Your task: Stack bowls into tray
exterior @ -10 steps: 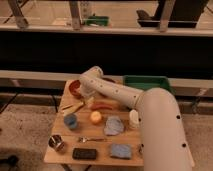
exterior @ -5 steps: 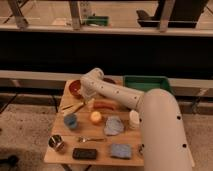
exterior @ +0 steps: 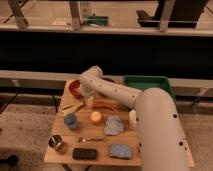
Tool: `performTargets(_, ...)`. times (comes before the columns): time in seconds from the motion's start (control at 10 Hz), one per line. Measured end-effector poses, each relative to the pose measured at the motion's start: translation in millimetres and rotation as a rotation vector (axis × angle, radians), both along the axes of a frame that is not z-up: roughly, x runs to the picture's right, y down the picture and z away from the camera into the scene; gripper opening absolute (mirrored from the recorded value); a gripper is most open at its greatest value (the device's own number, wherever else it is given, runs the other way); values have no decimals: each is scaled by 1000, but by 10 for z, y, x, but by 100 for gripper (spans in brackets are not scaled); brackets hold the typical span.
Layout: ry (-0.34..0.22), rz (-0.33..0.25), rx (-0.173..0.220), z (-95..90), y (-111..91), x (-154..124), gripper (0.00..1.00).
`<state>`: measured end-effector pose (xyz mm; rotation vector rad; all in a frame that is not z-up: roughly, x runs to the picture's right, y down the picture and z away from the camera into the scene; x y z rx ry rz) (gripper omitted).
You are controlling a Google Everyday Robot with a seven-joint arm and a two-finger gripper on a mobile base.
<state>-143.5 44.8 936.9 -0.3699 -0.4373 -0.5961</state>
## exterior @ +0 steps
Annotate green box on shelf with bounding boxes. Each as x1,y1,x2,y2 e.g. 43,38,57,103
86,16,109,26

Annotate black machine on shelf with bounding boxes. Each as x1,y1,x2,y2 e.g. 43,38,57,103
136,0,209,28

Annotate white round container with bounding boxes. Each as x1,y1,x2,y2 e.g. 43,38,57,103
129,110,137,129

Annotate silver fork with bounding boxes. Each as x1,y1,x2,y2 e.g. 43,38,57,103
77,137,107,143

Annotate blue cup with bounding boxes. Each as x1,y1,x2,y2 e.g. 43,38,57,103
64,114,77,129

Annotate red bowl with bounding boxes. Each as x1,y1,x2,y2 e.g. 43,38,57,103
69,80,82,99

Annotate red chili pepper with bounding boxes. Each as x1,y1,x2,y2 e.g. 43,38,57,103
93,102,116,111

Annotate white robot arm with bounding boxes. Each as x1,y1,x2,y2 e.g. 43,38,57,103
79,66,189,171

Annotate wooden table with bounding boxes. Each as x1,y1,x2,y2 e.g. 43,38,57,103
43,78,196,171

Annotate blue sponge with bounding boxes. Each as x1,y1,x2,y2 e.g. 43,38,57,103
110,144,132,159

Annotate metal tin can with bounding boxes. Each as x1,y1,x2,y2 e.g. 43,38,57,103
48,134,64,151

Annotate purple bowl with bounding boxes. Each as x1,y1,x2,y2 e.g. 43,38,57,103
103,78,116,83

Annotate light blue crumpled cloth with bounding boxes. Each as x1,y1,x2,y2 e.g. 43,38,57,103
104,116,124,136

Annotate yellow apple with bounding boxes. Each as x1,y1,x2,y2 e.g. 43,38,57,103
90,111,103,125

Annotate green plastic tray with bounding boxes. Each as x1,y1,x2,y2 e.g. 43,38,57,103
123,75,175,100

